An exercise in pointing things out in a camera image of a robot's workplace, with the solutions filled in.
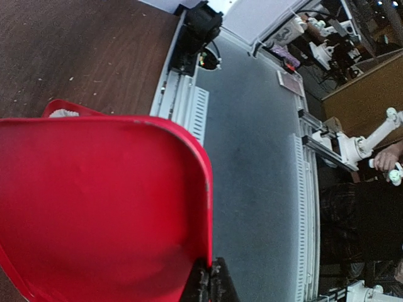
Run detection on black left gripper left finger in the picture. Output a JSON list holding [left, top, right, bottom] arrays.
[[179, 258, 210, 302]]

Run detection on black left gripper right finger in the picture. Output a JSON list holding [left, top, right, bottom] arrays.
[[210, 257, 240, 302]]

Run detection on red tin lid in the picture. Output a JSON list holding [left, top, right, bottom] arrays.
[[1, 115, 212, 301]]

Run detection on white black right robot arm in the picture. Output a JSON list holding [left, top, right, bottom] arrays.
[[169, 1, 224, 77]]

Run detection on operator hand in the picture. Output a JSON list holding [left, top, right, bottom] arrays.
[[374, 142, 402, 172]]

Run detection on white paper cup liners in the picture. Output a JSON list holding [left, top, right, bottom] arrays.
[[49, 109, 80, 118]]

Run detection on red tin box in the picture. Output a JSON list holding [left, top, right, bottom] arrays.
[[42, 99, 103, 118]]

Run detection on front aluminium rail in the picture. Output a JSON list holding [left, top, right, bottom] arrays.
[[150, 30, 320, 301]]

